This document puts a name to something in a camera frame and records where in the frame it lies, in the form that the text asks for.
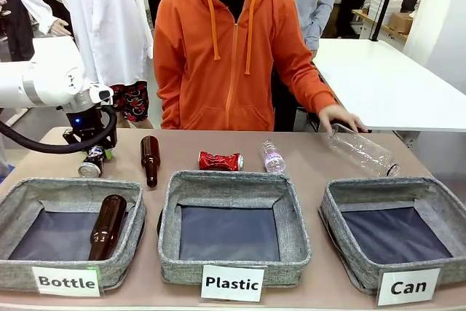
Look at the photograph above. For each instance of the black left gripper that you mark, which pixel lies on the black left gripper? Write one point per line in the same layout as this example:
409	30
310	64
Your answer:
89	123

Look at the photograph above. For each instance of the crushed silver can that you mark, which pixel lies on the crushed silver can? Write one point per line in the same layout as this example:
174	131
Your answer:
89	169

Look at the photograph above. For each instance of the brown glass bottle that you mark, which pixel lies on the brown glass bottle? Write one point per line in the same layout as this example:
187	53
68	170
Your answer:
107	227
150	158

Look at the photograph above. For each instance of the crushed red can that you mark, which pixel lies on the crushed red can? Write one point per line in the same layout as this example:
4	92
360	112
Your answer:
220	161

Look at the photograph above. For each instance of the small pink-label plastic bottle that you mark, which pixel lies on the small pink-label plastic bottle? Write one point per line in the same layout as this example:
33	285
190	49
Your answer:
273	160

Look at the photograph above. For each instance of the large clear plastic bottle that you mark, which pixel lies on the large clear plastic bottle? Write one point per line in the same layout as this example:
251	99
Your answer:
364	152

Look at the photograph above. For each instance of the person's left forearm orange sleeve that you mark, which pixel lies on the person's left forearm orange sleeve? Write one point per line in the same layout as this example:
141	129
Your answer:
306	81

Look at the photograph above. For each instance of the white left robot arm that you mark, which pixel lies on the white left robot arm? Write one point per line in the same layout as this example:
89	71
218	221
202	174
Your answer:
40	78

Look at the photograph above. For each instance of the grey fabric bottle basket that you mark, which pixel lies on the grey fabric bottle basket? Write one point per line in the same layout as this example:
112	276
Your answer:
22	271

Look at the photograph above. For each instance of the grey fabric plastic basket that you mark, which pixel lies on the grey fabric plastic basket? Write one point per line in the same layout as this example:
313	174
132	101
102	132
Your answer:
233	180

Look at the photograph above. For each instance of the grey fabric can basket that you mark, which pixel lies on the grey fabric can basket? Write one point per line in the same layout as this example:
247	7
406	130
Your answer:
429	194

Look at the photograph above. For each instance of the white Can label card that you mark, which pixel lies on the white Can label card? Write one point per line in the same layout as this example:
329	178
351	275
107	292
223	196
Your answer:
408	286

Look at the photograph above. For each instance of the person's left hand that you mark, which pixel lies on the person's left hand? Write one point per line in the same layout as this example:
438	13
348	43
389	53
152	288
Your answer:
340	114

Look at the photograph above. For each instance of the red floral black shorts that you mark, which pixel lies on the red floral black shorts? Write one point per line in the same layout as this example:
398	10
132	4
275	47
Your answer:
133	101

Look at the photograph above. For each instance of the white Bottle label card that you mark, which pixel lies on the white Bottle label card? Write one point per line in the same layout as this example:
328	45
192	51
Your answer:
66	282

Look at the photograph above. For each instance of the person in orange hoodie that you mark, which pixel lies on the person in orange hoodie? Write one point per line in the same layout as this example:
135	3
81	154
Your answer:
218	70

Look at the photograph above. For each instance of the bystander in dark clothes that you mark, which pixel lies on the bystander in dark clothes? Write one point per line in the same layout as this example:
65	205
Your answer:
16	23

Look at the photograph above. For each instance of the white Plastic label card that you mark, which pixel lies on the white Plastic label card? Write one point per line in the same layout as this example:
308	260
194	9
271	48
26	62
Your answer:
232	283

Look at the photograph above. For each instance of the white side table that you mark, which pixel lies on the white side table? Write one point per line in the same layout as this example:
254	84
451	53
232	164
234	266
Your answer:
382	89

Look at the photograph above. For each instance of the black stand pole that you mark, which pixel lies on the black stand pole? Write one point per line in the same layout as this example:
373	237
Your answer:
384	1

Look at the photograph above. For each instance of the large cardboard box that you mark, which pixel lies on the large cardboard box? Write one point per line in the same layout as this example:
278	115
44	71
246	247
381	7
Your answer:
400	23

